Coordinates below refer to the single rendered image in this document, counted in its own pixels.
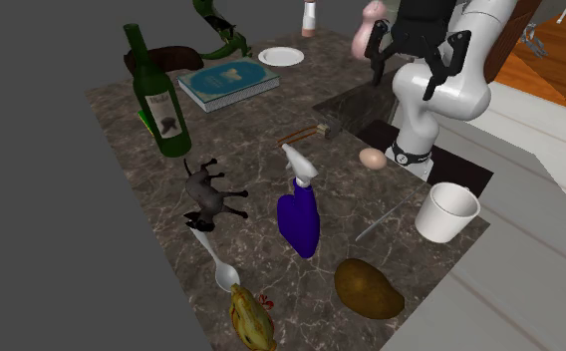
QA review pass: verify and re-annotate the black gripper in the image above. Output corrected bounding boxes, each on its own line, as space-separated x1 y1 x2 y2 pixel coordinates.
364 0 473 103

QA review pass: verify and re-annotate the pink vase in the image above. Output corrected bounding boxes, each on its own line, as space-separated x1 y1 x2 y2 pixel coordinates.
350 0 388 62

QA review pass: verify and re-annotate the brown wooden cabinet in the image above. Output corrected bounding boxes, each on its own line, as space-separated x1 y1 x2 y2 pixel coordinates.
482 0 544 85

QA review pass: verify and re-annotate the white and pink shaker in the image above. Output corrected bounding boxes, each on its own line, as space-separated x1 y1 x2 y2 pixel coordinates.
300 0 319 39

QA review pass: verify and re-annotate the tan egg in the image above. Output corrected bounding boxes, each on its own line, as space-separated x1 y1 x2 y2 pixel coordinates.
358 147 389 172

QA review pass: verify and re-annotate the white plate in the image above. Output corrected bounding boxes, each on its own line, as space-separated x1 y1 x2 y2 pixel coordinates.
256 46 306 68

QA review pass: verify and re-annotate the white cup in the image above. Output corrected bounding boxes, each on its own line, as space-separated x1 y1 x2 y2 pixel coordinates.
414 181 482 244

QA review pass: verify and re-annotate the thin silver knife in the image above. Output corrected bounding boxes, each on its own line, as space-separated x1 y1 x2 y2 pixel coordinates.
354 190 427 243

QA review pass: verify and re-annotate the green lizard figure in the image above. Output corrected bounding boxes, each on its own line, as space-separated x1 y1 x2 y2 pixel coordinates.
191 0 253 61

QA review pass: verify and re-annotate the teal hardcover book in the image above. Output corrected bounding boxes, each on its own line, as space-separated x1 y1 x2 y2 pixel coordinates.
176 56 282 115

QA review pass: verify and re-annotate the blue spray bottle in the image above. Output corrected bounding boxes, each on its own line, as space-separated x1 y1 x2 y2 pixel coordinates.
275 143 322 260

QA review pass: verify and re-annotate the dark brown oblong loaf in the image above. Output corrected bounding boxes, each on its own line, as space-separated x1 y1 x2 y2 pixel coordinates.
123 45 205 76

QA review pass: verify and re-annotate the brown potato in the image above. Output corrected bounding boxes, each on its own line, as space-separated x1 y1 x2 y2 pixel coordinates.
333 257 407 321

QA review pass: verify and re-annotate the black horse figure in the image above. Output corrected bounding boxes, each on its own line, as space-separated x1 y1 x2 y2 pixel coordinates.
182 157 250 233

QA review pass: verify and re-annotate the green wine bottle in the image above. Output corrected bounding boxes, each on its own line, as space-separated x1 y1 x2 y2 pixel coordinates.
122 22 193 159

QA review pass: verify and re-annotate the white spoon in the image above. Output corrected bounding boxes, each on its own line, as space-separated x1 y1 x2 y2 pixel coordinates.
188 226 242 293

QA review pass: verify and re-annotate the yellow chicken figure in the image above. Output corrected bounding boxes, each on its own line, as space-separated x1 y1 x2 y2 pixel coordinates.
227 283 278 351

